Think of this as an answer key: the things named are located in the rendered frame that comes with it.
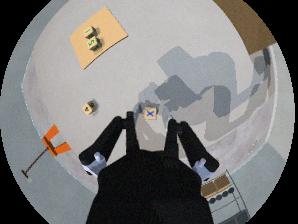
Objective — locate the tan square mat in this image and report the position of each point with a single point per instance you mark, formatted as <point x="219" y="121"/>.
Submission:
<point x="109" y="32"/>

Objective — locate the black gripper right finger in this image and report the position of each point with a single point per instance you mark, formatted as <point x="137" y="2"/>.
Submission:
<point x="199" y="159"/>

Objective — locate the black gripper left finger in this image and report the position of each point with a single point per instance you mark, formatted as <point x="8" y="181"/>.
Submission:
<point x="94" y="158"/>

